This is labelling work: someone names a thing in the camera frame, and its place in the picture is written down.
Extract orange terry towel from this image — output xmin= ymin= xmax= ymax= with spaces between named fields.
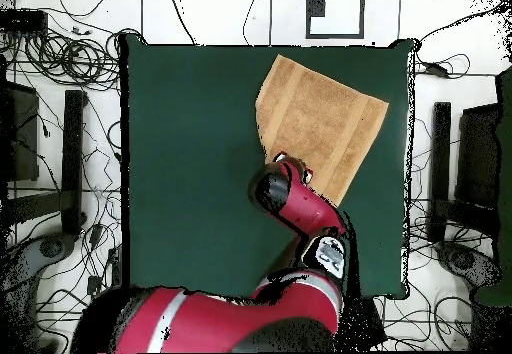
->
xmin=254 ymin=53 xmax=390 ymax=208

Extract dark green table cloth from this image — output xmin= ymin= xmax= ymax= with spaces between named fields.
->
xmin=118 ymin=32 xmax=420 ymax=301

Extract black power strip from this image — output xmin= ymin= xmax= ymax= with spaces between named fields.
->
xmin=367 ymin=297 xmax=388 ymax=347
xmin=107 ymin=245 xmax=124 ymax=289

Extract black box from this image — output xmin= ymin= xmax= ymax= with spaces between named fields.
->
xmin=455 ymin=103 xmax=501 ymax=211
xmin=0 ymin=79 xmax=41 ymax=183

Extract dark green fabric sheet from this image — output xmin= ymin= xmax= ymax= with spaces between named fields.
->
xmin=473 ymin=69 xmax=512 ymax=307

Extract grey square floor frame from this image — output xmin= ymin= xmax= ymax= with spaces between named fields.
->
xmin=305 ymin=0 xmax=366 ymax=40

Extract coiled black cable bundle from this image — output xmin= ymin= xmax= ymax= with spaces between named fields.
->
xmin=23 ymin=29 xmax=121 ymax=91

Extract black network switch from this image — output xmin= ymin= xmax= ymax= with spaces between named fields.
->
xmin=0 ymin=9 xmax=49 ymax=35

